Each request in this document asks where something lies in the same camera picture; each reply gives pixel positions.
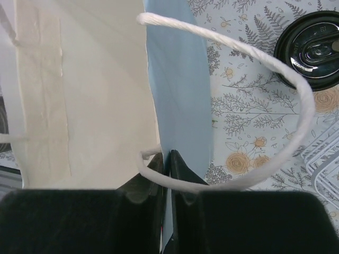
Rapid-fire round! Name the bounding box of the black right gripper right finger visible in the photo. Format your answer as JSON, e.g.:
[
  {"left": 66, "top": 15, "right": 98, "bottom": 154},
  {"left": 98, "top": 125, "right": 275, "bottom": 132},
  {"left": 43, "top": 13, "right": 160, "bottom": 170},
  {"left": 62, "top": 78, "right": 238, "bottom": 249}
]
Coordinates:
[{"left": 169, "top": 149, "right": 336, "bottom": 254}]

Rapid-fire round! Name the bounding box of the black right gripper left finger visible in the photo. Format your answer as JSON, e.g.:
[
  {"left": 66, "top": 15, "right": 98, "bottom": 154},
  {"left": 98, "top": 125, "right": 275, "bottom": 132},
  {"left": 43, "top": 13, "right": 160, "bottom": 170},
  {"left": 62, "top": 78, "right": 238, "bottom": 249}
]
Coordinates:
[{"left": 0, "top": 152, "right": 165, "bottom": 254}]

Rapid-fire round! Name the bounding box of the black plastic cup lid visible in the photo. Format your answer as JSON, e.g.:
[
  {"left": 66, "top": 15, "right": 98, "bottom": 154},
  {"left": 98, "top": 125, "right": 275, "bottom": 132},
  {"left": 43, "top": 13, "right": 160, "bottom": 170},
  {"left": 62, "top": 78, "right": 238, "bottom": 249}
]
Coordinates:
[{"left": 273, "top": 11, "right": 338, "bottom": 92}]

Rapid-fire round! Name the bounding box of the light blue paper bag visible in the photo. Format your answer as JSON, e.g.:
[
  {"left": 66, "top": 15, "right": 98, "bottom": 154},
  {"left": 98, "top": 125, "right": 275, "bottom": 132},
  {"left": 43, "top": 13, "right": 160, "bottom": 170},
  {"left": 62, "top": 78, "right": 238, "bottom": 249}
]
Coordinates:
[{"left": 1, "top": 1, "right": 315, "bottom": 195}]

